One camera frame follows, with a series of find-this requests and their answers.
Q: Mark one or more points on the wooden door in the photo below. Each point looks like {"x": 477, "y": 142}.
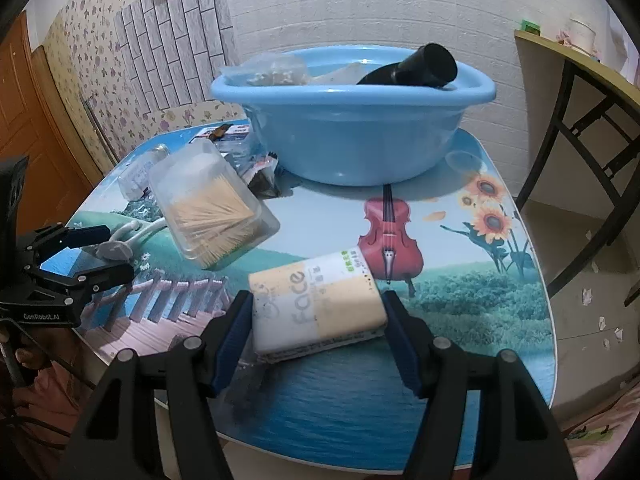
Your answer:
{"x": 34, "y": 122}

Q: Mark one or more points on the clear box with brown strap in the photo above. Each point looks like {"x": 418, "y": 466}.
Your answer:
{"x": 228, "y": 138}

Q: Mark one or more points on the blue plastic basin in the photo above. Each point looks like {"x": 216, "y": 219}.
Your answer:
{"x": 357, "y": 134}

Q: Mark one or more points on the bag of cotton swabs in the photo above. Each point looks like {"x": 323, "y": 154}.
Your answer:
{"x": 268, "y": 69}

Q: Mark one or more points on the face tissue pack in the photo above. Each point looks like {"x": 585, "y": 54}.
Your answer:
{"x": 315, "y": 305}

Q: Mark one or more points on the white paper cup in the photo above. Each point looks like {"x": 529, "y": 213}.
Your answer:
{"x": 581, "y": 35}

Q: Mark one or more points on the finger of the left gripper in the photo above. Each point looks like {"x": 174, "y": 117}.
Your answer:
{"x": 75, "y": 291}
{"x": 48, "y": 241}

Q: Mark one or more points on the clear glass bottle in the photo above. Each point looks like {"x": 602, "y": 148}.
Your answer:
{"x": 134, "y": 180}

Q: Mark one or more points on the person's left hand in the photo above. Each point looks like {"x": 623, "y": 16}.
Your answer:
{"x": 22, "y": 357}

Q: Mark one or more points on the side table with black legs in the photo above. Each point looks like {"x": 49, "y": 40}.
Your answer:
{"x": 616, "y": 91}

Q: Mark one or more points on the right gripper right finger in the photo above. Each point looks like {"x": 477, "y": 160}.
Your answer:
{"x": 517, "y": 436}

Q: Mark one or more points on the clear toothpick box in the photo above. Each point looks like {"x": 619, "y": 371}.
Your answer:
{"x": 210, "y": 212}

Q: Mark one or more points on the silver snack wrapper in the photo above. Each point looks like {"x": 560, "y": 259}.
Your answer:
{"x": 261, "y": 176}

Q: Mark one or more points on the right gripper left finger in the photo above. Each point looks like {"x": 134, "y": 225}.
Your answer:
{"x": 116, "y": 435}

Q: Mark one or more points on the green small box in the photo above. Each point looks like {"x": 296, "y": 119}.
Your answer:
{"x": 530, "y": 27}

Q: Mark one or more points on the translucent plastic container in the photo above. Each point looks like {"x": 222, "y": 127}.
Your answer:
{"x": 348, "y": 74}

